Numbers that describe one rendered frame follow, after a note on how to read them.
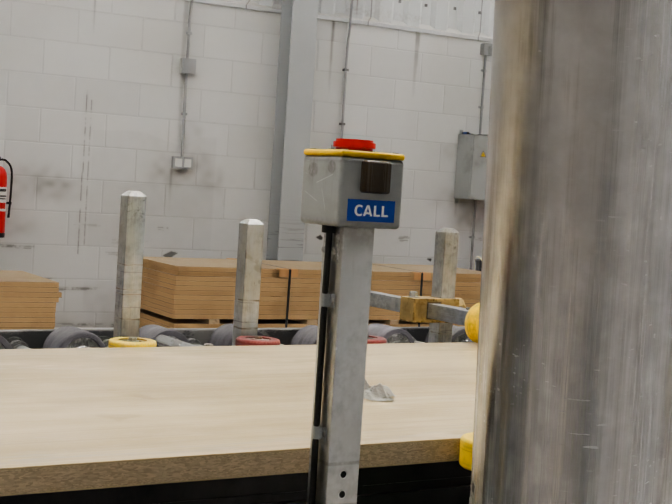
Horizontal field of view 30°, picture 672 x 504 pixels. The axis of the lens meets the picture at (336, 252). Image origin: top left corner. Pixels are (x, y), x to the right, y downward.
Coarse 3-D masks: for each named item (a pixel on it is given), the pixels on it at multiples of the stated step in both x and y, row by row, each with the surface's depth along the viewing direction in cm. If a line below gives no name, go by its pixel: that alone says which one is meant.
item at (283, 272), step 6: (228, 258) 839; (234, 258) 843; (282, 270) 772; (288, 270) 774; (294, 270) 776; (282, 276) 772; (288, 276) 774; (294, 276) 776; (414, 276) 819; (420, 276) 821; (426, 276) 824; (288, 282) 774; (288, 288) 775; (420, 288) 822; (288, 294) 775; (420, 294) 822; (288, 300) 775; (288, 306) 776
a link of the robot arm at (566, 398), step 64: (512, 0) 59; (576, 0) 56; (640, 0) 56; (512, 64) 59; (576, 64) 57; (640, 64) 56; (512, 128) 59; (576, 128) 57; (640, 128) 57; (512, 192) 60; (576, 192) 58; (640, 192) 57; (512, 256) 60; (576, 256) 58; (640, 256) 58; (512, 320) 61; (576, 320) 59; (640, 320) 59; (512, 384) 61; (576, 384) 59; (640, 384) 59; (512, 448) 61; (576, 448) 60; (640, 448) 60
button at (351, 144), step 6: (336, 138) 117; (342, 138) 116; (336, 144) 116; (342, 144) 116; (348, 144) 116; (354, 144) 115; (360, 144) 116; (366, 144) 116; (372, 144) 116; (366, 150) 116; (372, 150) 117
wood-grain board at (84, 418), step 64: (0, 384) 164; (64, 384) 167; (128, 384) 170; (192, 384) 174; (256, 384) 177; (384, 384) 185; (448, 384) 189; (0, 448) 127; (64, 448) 129; (128, 448) 131; (192, 448) 133; (256, 448) 135; (384, 448) 142; (448, 448) 147
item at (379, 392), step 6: (366, 384) 173; (378, 384) 171; (366, 390) 171; (372, 390) 171; (378, 390) 171; (384, 390) 171; (390, 390) 174; (366, 396) 170; (372, 396) 170; (378, 396) 170; (384, 396) 170
